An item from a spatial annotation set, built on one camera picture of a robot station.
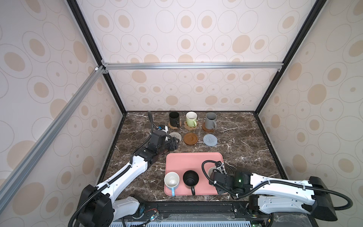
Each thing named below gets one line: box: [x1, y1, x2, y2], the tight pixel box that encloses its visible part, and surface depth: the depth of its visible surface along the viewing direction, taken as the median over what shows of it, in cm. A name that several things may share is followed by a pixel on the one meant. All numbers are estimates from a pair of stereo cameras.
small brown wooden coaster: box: [183, 132, 199, 146], surface depth 105 cm
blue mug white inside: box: [164, 171, 181, 197], surface depth 78 cm
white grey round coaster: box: [168, 131, 182, 142], surface depth 106 cm
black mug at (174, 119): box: [169, 111, 181, 129], surface depth 108 cm
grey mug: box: [205, 112, 217, 131], surface depth 104 cm
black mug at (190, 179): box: [182, 170, 200, 196], surface depth 78 cm
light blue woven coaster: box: [202, 133, 218, 147], surface depth 105 cm
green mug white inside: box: [185, 111, 198, 128], surface depth 107 cm
